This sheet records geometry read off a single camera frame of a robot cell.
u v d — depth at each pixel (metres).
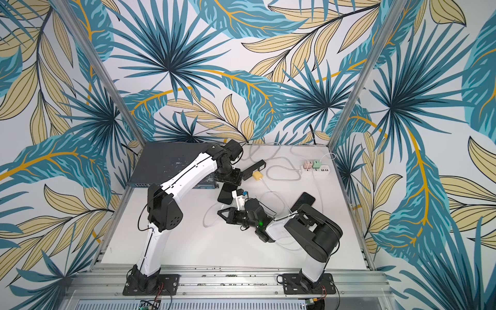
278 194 0.99
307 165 1.00
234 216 0.76
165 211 0.56
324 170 1.06
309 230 0.48
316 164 1.03
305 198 1.00
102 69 0.84
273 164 1.13
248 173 1.04
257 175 1.05
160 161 1.09
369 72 0.85
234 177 0.78
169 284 0.74
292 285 0.70
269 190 1.01
